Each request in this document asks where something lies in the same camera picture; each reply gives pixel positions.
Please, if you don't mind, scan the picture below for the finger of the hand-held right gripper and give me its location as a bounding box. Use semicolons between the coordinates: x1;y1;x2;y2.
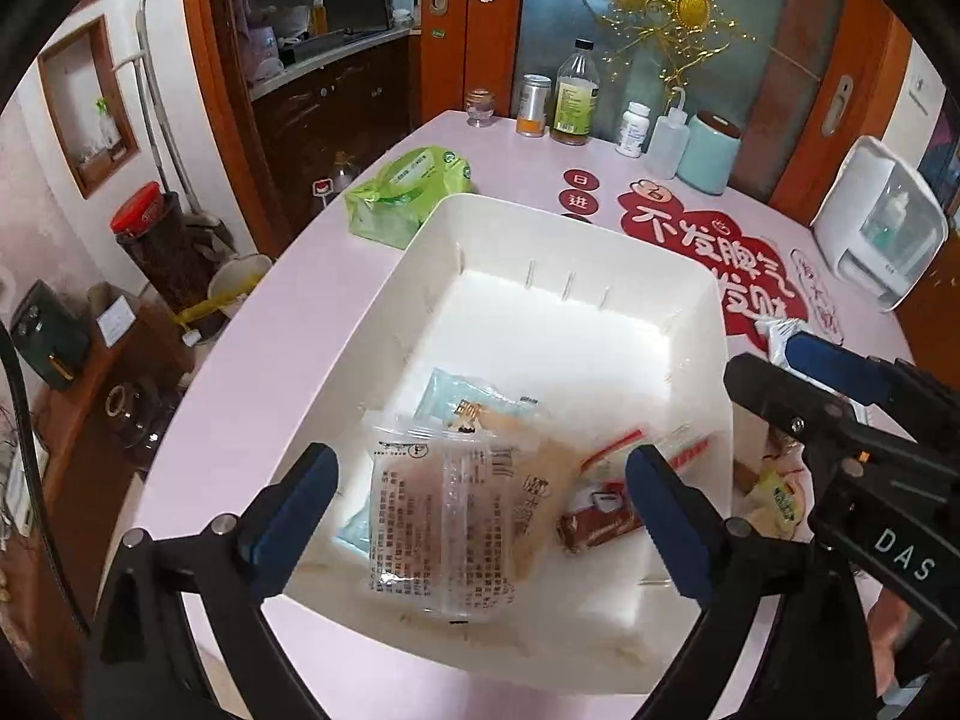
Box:
784;331;960;440
722;352;875;466

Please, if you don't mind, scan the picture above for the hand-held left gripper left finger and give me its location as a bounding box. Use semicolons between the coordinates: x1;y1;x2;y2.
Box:
82;442;340;720

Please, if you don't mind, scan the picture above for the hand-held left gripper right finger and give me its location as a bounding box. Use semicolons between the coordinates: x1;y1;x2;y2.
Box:
625;446;877;720

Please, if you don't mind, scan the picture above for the white snack packet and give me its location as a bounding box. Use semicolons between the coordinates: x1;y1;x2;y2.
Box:
757;317;807;368

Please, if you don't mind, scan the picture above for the clear printed snack packet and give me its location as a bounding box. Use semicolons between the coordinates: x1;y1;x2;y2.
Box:
364;412;526;623

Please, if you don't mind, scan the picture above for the white plastic bin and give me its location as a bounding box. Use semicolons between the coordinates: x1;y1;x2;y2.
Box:
259;193;740;695

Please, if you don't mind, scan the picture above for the person's right hand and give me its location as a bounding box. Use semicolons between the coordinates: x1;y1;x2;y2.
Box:
866;585;902;700

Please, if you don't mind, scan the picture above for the brown snack packet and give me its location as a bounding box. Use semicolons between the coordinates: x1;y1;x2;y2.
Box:
559;491;646;552

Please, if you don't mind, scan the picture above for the red striped clear packet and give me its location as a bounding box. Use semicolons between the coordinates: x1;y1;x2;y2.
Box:
577;424;713;496

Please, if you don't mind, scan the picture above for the yellow-green snack packet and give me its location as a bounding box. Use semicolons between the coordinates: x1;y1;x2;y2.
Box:
750;465;807;541

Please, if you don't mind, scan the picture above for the beige snack packet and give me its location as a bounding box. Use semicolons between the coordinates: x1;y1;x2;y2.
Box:
480;405;593;578

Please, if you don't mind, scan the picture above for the white countertop appliance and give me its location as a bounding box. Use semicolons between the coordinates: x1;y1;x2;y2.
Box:
810;135;950;312

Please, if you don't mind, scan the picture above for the light blue snack packet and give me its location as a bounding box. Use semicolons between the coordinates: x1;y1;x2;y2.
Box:
334;367;545;563

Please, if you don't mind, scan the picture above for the pink printed table cover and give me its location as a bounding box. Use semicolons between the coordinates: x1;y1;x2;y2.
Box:
131;111;920;720

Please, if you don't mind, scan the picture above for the teal round canister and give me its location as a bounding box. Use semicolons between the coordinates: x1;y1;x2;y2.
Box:
677;111;743;196

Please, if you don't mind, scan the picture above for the white bucket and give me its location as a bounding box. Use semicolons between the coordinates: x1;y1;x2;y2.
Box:
206;253;272;310

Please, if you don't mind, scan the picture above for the white squeeze wash bottle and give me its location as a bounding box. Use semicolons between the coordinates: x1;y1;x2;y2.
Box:
645;88;691;181

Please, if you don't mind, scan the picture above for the red lid dark jar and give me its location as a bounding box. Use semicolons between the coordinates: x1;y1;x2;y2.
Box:
111;181;226;338

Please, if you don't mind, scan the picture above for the dark green appliance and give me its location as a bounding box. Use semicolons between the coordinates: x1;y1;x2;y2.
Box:
7;279;92;391

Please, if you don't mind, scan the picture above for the white pill bottle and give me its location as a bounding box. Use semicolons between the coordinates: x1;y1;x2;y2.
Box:
616;102;652;158

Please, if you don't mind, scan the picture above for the green wet wipes pack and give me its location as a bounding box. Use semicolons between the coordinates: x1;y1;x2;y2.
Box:
345;146;473;248

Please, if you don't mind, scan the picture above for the green label clear bottle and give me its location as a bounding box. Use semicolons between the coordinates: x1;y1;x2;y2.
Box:
553;39;599;145

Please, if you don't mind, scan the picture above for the orange-banded metal can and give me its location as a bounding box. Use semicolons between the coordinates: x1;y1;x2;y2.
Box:
517;75;552;137

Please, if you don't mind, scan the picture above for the gold door decoration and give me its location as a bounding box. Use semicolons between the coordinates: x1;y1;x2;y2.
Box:
585;0;751;83

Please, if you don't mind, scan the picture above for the white mop handle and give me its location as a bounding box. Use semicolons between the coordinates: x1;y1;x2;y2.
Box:
135;4;197;212

